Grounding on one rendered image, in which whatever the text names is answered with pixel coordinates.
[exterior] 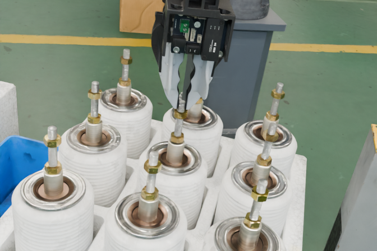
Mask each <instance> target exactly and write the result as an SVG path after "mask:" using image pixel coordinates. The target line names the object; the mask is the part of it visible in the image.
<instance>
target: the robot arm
mask: <svg viewBox="0 0 377 251"><path fill-rule="evenodd" d="M162 2H163V3H165V5H164V7H163V11H162V12H159V11H156V12H155V22H154V25H153V29H152V32H151V47H152V50H153V53H154V56H155V59H156V61H157V64H158V68H159V75H160V79H161V82H162V85H163V88H164V92H165V95H166V97H167V99H168V100H169V102H170V103H171V105H172V106H173V108H174V109H178V101H179V95H180V94H179V89H178V84H179V81H180V73H179V70H178V69H179V66H180V65H181V63H182V62H183V58H184V54H185V53H186V54H192V61H193V64H194V69H193V70H192V72H191V74H190V81H191V82H190V85H189V87H188V89H187V90H186V101H185V102H186V105H185V109H186V110H189V109H190V108H191V107H192V106H193V105H194V104H195V103H196V102H197V101H198V100H199V99H200V98H202V99H203V100H205V99H206V98H207V95H208V90H209V84H210V82H211V80H212V78H213V75H214V70H215V68H216V66H217V65H218V64H219V63H220V61H221V60H222V59H223V58H224V62H228V56H229V50H230V46H231V40H232V34H233V29H234V25H235V19H237V20H259V19H262V18H265V17H266V16H267V15H268V11H269V0H162Z"/></svg>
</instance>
